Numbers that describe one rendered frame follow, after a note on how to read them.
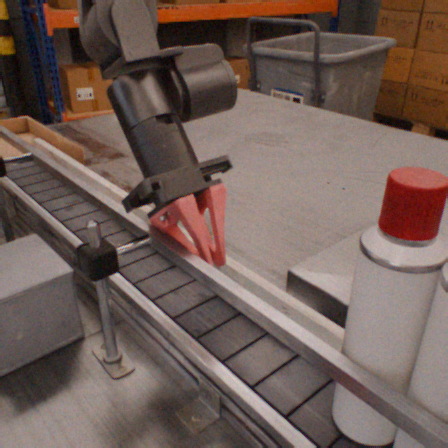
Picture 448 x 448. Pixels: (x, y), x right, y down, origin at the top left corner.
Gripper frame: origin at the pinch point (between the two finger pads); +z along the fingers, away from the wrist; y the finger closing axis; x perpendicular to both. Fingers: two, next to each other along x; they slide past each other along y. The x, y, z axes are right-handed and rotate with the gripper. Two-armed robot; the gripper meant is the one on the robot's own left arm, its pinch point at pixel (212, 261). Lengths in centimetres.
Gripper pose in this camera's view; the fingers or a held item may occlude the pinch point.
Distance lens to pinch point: 46.4
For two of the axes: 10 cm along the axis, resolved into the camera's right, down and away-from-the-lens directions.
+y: 7.7, -3.2, 5.6
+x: -4.9, 2.6, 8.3
